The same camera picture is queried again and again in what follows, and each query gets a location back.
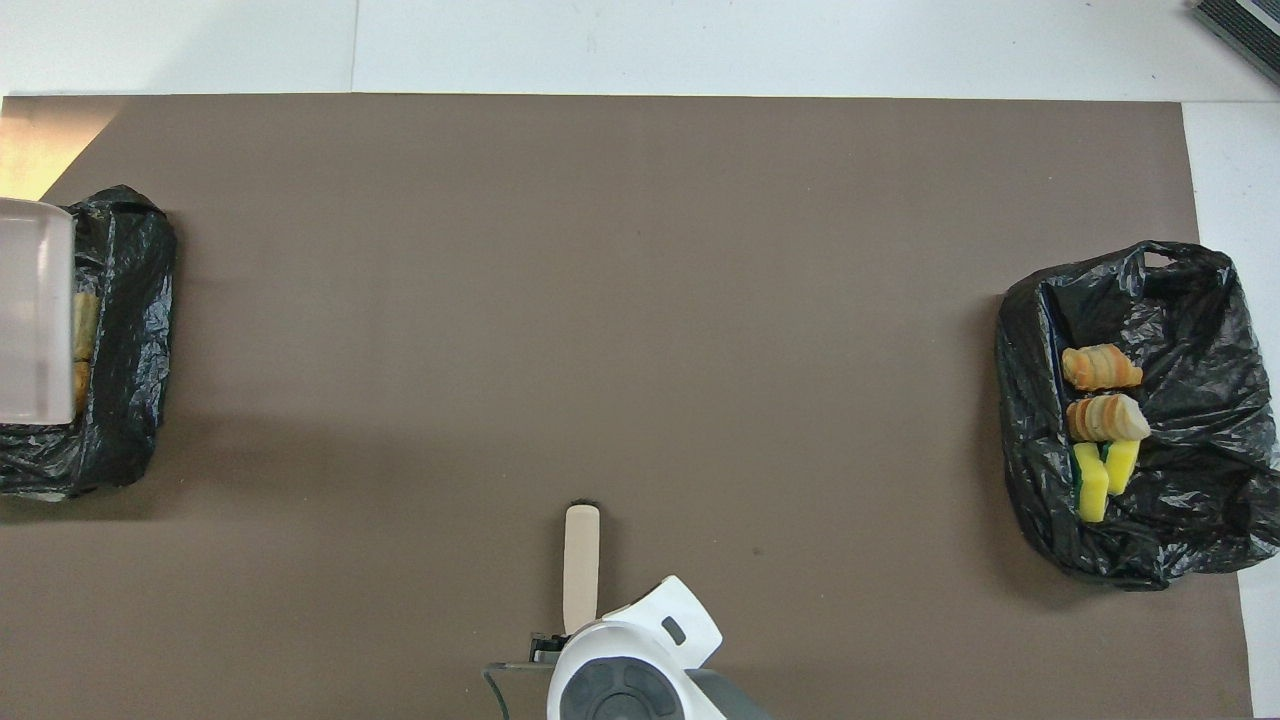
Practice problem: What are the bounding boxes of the yellow sponge with green backing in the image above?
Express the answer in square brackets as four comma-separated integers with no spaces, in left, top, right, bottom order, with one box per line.
[1072,442,1112,524]

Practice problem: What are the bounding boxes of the beige hand brush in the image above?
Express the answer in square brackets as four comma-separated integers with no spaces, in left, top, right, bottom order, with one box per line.
[563,498,602,637]

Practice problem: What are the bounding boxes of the black bag over cardboard box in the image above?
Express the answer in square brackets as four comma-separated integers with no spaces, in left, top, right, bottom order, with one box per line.
[0,185,178,501]

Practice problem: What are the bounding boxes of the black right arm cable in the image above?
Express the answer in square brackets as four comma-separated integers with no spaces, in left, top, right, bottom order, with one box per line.
[482,660,551,720]

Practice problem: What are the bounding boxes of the beige plastic dustpan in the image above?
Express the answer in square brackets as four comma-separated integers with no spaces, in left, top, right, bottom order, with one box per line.
[0,197,77,426]

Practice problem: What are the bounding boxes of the dark ribbed panel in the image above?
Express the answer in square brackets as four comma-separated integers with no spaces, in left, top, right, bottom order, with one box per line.
[1190,0,1280,86]

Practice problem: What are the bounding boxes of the brown table mat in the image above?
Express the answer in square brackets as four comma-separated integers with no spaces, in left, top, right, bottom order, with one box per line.
[0,95,1251,720]

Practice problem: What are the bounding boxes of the crumpled black bag bin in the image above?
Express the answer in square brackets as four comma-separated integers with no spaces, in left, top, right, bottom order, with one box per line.
[996,240,1280,591]

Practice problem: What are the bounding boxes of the yellow sponge piece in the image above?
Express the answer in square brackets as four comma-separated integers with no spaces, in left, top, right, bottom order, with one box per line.
[1103,438,1142,497]

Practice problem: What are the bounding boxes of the brown bread roll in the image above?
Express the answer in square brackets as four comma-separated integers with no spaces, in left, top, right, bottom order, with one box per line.
[72,292,99,363]

